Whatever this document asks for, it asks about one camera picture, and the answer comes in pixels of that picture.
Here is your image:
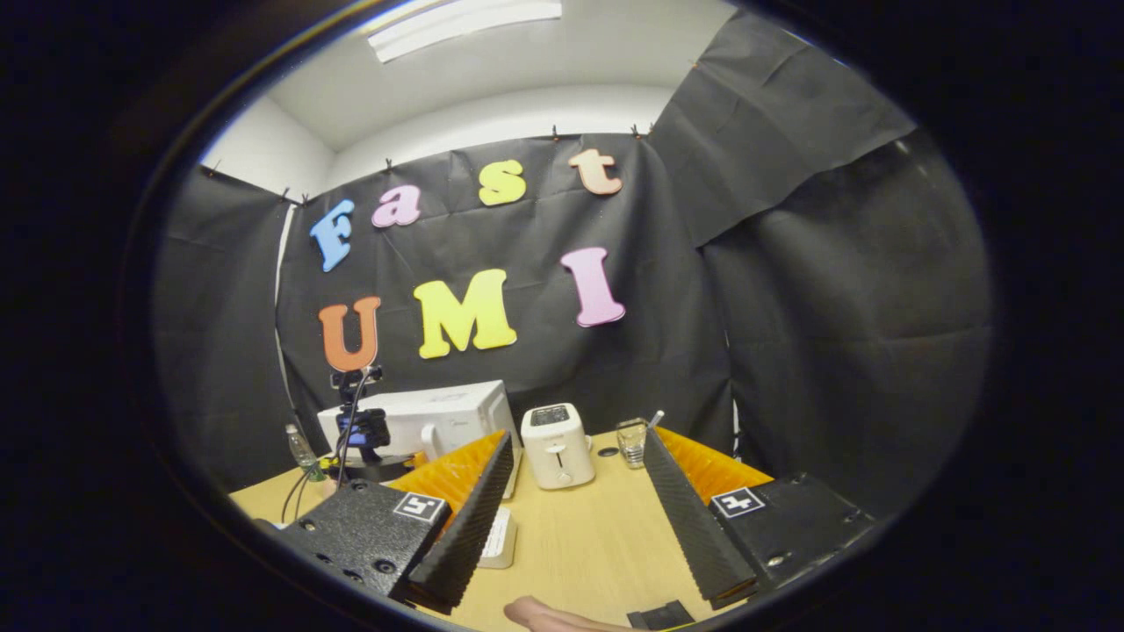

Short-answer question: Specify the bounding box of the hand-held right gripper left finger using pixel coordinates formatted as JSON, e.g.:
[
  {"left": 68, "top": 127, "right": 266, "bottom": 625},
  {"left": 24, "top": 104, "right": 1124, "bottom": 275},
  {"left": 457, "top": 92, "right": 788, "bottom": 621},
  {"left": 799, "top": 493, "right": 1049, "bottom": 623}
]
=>
[{"left": 259, "top": 430, "right": 515, "bottom": 615}]

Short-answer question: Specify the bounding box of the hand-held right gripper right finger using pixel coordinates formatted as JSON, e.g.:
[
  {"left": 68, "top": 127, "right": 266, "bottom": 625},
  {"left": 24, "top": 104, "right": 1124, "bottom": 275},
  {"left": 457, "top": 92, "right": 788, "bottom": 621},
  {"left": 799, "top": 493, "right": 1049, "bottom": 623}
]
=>
[{"left": 643, "top": 426, "right": 879, "bottom": 611}]

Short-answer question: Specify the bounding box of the white microwave oven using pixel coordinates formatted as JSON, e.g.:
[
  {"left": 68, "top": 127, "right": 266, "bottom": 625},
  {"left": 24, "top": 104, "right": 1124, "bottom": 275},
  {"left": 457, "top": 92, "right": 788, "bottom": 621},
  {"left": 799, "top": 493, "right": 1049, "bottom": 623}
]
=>
[{"left": 318, "top": 380, "right": 523, "bottom": 499}]

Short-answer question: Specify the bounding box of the white rectangular tray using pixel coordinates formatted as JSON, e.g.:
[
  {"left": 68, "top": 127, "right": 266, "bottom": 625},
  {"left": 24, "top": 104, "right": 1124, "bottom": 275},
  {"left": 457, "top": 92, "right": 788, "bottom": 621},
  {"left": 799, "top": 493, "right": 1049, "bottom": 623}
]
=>
[{"left": 479, "top": 506, "right": 517, "bottom": 570}]

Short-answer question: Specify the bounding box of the clear plastic water bottle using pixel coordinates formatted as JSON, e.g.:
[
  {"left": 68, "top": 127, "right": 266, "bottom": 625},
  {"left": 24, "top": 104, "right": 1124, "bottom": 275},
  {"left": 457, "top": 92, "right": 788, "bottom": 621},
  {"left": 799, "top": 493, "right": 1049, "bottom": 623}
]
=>
[{"left": 284, "top": 424, "right": 328, "bottom": 484}]

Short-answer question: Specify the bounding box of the white toaster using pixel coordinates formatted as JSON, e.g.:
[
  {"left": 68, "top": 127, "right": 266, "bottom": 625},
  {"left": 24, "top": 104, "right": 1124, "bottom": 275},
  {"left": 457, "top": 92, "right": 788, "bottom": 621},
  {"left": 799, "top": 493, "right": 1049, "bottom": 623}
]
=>
[{"left": 521, "top": 403, "right": 597, "bottom": 491}]

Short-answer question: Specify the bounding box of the black backdrop cloth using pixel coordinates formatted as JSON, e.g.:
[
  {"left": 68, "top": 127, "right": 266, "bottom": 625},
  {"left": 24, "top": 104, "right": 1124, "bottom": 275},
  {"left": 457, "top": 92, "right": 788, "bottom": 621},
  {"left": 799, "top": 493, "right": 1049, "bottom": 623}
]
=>
[{"left": 154, "top": 9, "right": 998, "bottom": 519}]

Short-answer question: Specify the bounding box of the long ceiling light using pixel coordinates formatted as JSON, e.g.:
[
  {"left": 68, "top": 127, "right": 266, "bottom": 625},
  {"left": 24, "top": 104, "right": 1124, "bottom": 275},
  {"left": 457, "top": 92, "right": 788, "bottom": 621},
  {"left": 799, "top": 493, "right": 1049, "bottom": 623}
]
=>
[{"left": 367, "top": 0, "right": 563, "bottom": 64}]

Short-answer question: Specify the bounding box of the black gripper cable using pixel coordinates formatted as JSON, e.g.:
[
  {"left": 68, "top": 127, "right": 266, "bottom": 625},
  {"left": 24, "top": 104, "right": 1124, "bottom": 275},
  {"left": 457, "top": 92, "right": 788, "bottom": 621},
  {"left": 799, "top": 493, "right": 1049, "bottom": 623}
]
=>
[{"left": 281, "top": 369, "right": 374, "bottom": 523}]

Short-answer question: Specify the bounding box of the black table bracket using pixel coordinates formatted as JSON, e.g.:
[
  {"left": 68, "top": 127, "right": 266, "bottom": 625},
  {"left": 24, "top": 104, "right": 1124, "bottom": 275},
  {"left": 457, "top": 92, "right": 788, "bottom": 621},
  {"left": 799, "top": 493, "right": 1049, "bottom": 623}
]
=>
[{"left": 626, "top": 600, "right": 696, "bottom": 631}]

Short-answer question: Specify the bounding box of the small wire mesh holder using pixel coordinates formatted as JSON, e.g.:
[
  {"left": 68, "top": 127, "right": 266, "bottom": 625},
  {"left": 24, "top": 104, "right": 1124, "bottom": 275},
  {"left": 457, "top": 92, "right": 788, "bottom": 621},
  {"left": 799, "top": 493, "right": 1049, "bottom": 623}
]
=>
[{"left": 616, "top": 410, "right": 666, "bottom": 470}]

